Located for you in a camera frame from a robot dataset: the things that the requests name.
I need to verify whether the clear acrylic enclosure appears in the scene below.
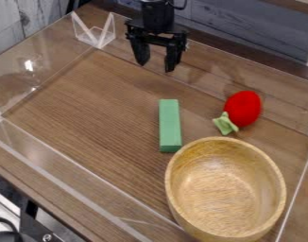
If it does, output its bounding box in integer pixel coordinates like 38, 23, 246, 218
0, 18, 308, 242

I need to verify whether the wooden bowl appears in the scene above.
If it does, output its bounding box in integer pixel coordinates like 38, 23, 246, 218
164, 136, 287, 242

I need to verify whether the red plush strawberry toy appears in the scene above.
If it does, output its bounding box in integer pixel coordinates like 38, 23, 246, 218
212, 91, 262, 135

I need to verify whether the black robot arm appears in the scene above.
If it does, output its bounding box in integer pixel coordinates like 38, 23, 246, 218
126, 0, 188, 73

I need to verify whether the black cable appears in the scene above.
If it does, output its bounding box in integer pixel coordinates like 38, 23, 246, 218
0, 216, 23, 242

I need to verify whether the black table frame bracket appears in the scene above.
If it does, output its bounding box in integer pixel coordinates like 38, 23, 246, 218
19, 199, 64, 242

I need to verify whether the green rectangular block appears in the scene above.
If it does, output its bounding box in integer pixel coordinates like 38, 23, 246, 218
159, 99, 182, 153

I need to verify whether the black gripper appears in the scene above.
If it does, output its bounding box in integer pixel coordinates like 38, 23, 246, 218
126, 0, 188, 72

